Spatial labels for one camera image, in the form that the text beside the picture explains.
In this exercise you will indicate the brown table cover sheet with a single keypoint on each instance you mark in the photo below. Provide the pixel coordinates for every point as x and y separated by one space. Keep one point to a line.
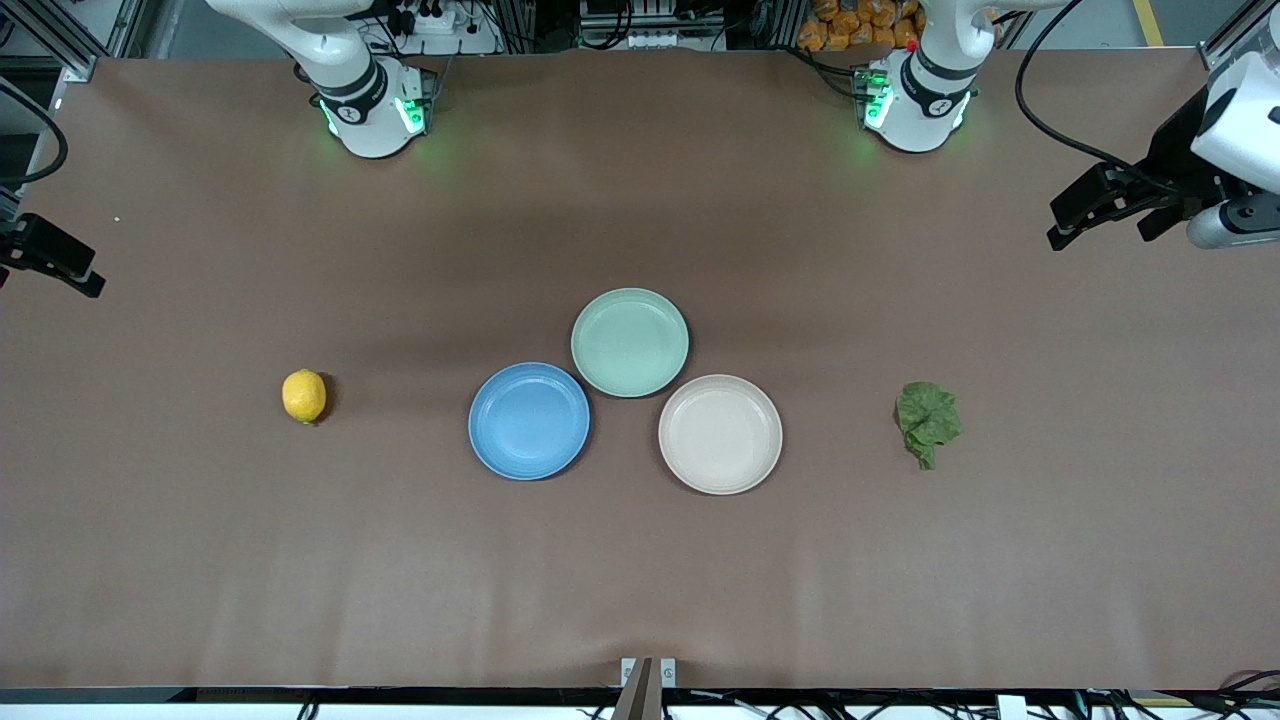
640 570

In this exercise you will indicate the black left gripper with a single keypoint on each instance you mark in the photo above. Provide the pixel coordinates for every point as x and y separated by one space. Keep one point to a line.
1172 150

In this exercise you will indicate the yellow lemon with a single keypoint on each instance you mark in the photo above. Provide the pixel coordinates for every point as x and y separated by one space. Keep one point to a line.
304 396

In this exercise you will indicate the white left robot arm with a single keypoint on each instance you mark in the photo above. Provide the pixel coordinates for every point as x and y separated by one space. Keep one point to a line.
920 115

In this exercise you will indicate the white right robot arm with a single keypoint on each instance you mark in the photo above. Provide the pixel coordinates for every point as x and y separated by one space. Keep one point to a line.
370 125

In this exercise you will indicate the blue plate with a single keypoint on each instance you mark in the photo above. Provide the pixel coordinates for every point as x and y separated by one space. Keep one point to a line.
529 422

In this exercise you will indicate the mint green plate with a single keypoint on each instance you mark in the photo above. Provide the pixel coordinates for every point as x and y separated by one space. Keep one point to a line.
630 342

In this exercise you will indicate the green lettuce leaf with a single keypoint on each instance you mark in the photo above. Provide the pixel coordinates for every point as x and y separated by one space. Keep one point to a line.
928 420

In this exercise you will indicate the metal table edge bracket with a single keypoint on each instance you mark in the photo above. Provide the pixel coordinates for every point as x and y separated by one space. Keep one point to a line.
648 680

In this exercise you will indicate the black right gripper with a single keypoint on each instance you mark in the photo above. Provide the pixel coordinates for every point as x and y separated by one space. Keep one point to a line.
38 247

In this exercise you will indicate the bag of oranges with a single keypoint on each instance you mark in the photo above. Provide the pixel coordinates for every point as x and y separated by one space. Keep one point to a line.
850 22

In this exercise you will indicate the pale beige plate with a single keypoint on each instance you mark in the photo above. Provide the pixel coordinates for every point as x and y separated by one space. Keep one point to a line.
720 435

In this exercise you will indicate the aluminium frame profile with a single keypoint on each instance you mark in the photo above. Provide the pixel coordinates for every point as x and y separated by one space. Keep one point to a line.
70 35
1240 30

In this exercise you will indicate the white power strip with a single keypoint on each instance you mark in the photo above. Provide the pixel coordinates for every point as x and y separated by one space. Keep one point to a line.
430 18

